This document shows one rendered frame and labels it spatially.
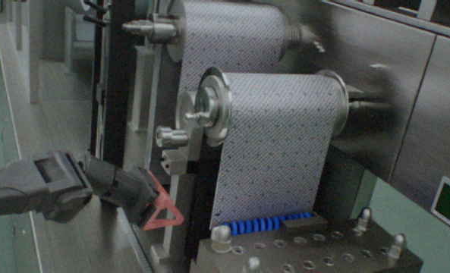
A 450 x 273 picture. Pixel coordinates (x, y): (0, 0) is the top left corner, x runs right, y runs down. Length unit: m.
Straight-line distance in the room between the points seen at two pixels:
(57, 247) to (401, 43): 0.79
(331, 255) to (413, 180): 0.21
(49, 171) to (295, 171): 0.48
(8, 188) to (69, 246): 0.42
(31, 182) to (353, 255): 0.58
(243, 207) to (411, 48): 0.43
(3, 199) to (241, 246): 0.42
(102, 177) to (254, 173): 0.30
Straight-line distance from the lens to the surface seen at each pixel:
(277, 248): 0.94
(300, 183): 1.02
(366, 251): 1.01
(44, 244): 1.12
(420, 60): 0.97
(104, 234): 1.14
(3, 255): 2.61
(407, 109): 0.99
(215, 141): 0.90
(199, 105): 0.92
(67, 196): 0.75
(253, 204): 0.98
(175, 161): 0.95
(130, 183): 0.83
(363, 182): 1.34
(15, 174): 0.73
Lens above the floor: 1.55
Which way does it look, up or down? 22 degrees down
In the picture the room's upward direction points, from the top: 9 degrees clockwise
